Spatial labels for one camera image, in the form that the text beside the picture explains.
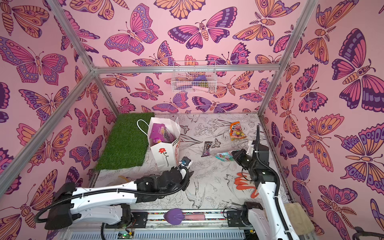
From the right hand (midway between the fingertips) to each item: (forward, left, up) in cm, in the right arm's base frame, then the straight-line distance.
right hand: (233, 151), depth 79 cm
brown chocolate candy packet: (+8, +13, -14) cm, 21 cm away
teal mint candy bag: (-1, +3, -5) cm, 6 cm away
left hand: (-11, +21, -1) cm, 24 cm away
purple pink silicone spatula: (-28, +30, -16) cm, 44 cm away
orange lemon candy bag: (+23, -8, -13) cm, 28 cm away
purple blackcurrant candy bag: (+8, +39, +4) cm, 40 cm away
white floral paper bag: (-1, +36, -3) cm, 36 cm away
